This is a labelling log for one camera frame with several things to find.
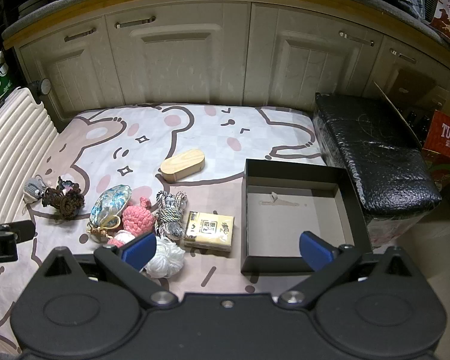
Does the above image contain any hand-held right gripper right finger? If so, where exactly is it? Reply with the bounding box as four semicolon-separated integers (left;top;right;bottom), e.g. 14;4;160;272
277;231;432;306

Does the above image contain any cream cabinet door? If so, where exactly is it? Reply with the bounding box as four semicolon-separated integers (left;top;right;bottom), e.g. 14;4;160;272
362;35;441;100
19;26;117;121
105;2;253;106
247;3;384;113

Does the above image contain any striped rope bundle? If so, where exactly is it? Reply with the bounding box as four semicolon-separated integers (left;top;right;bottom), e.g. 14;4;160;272
154;190;189;239

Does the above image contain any green package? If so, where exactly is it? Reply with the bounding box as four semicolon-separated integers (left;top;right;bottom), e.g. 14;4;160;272
0;50;17;98

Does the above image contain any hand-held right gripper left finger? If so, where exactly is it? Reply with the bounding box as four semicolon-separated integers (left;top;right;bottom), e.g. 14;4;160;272
34;231;179;306

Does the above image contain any radiator valve knob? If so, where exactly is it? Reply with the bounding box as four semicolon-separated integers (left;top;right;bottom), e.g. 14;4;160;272
30;79;51;96

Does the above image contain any black cardboard box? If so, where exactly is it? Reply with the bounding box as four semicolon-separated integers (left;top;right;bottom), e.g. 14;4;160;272
241;158;374;274

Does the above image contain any printed blanket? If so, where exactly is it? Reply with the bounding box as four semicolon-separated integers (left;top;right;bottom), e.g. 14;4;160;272
0;104;376;357

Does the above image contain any blue brocade pouch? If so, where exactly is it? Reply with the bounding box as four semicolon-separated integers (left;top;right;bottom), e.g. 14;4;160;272
86;184;133;239

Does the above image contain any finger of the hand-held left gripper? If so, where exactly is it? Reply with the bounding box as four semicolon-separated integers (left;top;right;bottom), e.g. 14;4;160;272
0;220;35;244

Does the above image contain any brown and blue crochet ornament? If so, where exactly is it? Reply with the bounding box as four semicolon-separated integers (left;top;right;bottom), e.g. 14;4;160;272
42;176;86;219

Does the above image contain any pink crochet toy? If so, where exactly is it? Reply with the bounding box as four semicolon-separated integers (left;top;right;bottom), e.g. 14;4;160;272
107;195;157;250

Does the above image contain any grey crochet mouse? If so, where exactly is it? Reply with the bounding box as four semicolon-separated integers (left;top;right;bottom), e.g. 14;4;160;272
23;175;47;205

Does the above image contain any patterned carton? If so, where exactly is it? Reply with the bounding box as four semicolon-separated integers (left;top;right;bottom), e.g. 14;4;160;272
422;150;450;197

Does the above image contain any black padded bench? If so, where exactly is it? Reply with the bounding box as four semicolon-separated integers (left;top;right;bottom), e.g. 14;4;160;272
313;92;443;218

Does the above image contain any open brown cardboard carton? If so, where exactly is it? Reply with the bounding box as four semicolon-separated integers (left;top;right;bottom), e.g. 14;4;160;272
373;80;450;149

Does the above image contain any white yarn ball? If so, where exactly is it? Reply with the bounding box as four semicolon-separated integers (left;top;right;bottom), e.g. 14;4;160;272
144;237;186;279

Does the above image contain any oval wooden box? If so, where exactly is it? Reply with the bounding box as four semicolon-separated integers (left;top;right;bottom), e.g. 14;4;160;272
160;149;207;184

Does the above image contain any yellow paper packet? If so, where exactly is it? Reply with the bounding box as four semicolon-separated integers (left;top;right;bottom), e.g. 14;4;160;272
183;210;235;253

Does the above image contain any flat brown cardboard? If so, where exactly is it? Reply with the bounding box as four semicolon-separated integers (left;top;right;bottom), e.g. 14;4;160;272
392;67;437;103

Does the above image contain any metal cabinet handle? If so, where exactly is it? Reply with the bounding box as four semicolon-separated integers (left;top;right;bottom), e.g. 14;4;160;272
64;28;98;43
115;16;156;29
338;31;376;47
390;48;417;62

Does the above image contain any red cardboard box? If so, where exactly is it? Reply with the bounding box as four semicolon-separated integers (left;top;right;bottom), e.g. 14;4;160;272
422;109;450;164

